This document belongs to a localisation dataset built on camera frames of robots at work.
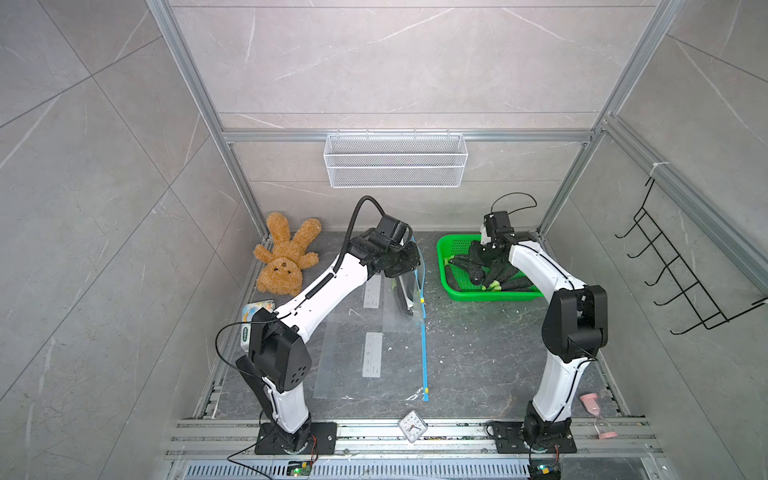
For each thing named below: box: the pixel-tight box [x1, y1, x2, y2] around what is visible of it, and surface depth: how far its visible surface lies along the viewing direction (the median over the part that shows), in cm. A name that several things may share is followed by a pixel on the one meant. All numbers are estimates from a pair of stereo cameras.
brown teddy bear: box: [253, 212, 321, 297], surface depth 106 cm
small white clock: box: [398, 410, 428, 443], surface depth 76 cm
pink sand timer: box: [580, 393, 618, 439], surface depth 77 cm
